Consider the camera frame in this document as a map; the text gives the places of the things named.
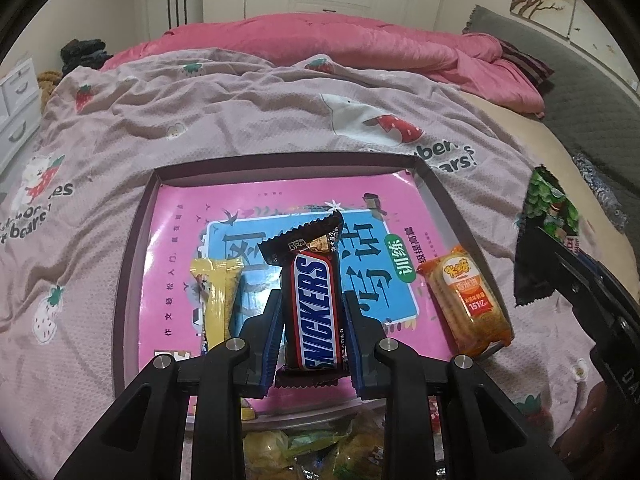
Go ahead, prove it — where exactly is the pile of dark clothes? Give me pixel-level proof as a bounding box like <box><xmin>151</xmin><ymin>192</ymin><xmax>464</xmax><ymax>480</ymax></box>
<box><xmin>60</xmin><ymin>39</ymin><xmax>112</xmax><ymax>75</ymax></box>

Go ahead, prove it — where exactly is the green-topped clear snack bag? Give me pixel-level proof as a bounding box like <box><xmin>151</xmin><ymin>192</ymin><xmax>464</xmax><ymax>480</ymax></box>
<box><xmin>243</xmin><ymin>429</ymin><xmax>348</xmax><ymax>479</ymax></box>

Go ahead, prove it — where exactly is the black green pea snack bag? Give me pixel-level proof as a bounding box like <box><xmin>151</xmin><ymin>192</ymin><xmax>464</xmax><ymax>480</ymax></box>
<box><xmin>514</xmin><ymin>166</ymin><xmax>579</xmax><ymax>307</ymax></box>

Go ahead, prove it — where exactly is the Snickers chocolate bar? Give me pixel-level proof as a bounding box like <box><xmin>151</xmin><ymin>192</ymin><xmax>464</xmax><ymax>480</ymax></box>
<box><xmin>258</xmin><ymin>210</ymin><xmax>348</xmax><ymax>388</ymax></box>

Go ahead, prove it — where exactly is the grey quilted headboard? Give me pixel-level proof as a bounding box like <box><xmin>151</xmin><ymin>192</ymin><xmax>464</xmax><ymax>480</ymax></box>
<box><xmin>463</xmin><ymin>4</ymin><xmax>640</xmax><ymax>221</ymax></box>

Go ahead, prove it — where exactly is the pink duvet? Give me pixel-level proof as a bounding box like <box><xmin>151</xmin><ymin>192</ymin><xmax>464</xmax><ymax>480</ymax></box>
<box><xmin>103</xmin><ymin>13</ymin><xmax>546</xmax><ymax>116</ymax></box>

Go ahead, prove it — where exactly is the pink strawberry print bedsheet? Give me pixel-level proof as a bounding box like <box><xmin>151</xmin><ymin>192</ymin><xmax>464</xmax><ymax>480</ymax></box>
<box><xmin>0</xmin><ymin>46</ymin><xmax>626</xmax><ymax>480</ymax></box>

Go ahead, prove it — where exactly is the clear pack seaweed pastry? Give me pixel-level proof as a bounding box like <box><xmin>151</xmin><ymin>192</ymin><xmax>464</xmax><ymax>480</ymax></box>
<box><xmin>321</xmin><ymin>411</ymin><xmax>385</xmax><ymax>480</ymax></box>

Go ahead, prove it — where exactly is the clear pack red candy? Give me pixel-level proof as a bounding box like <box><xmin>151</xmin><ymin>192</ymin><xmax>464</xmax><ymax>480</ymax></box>
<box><xmin>428</xmin><ymin>396</ymin><xmax>445</xmax><ymax>462</ymax></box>

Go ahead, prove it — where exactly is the white drawer cabinet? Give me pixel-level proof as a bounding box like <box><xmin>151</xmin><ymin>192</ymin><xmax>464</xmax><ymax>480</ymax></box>
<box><xmin>0</xmin><ymin>58</ymin><xmax>41</xmax><ymax>171</ymax></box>

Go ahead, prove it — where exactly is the pink Chinese workbook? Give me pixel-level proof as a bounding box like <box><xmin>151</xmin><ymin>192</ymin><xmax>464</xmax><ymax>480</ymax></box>
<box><xmin>138</xmin><ymin>169</ymin><xmax>464</xmax><ymax>413</ymax></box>

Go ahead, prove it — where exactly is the blue floral fabric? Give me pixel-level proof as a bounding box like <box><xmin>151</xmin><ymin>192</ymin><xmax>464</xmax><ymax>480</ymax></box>
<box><xmin>572</xmin><ymin>153</ymin><xmax>628</xmax><ymax>233</ymax></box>

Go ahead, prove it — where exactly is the orange cracker pack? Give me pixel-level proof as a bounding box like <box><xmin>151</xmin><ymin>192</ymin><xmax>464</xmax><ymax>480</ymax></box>
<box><xmin>419</xmin><ymin>245</ymin><xmax>513</xmax><ymax>358</ymax></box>

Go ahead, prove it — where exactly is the brown knitted item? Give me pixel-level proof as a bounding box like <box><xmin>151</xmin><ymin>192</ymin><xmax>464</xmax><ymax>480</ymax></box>
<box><xmin>37</xmin><ymin>70</ymin><xmax>63</xmax><ymax>110</ymax></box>

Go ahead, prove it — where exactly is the yellow Alpenliebe candy pack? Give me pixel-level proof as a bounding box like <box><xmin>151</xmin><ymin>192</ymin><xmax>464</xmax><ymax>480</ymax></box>
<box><xmin>190</xmin><ymin>258</ymin><xmax>244</xmax><ymax>350</ymax></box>

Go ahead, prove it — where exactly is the dark striped pillow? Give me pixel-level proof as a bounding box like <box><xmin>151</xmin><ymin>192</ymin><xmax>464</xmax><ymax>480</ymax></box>
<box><xmin>499</xmin><ymin>40</ymin><xmax>554</xmax><ymax>87</ymax></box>

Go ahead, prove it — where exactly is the dark shallow cardboard box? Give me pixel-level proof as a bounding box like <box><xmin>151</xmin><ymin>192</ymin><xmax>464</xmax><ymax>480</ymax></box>
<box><xmin>114</xmin><ymin>153</ymin><xmax>513</xmax><ymax>388</ymax></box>

